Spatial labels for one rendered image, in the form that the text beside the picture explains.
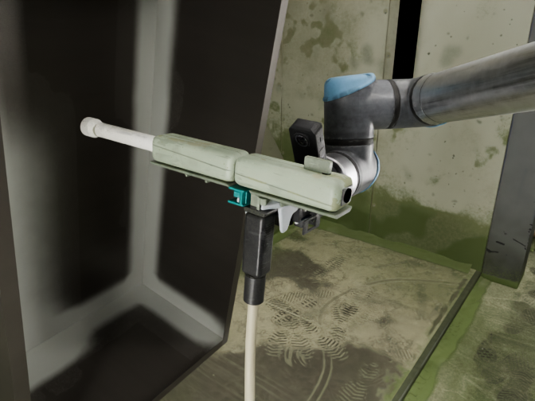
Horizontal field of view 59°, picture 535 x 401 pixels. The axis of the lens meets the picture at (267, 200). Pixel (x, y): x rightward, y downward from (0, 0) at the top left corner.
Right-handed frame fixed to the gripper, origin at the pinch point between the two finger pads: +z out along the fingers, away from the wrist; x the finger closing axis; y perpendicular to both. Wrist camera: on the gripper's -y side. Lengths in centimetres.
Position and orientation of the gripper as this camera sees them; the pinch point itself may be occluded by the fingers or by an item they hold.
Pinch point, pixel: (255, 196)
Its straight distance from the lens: 62.9
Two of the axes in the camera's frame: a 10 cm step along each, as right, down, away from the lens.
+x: -8.4, -2.5, 4.9
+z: -5.4, 2.2, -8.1
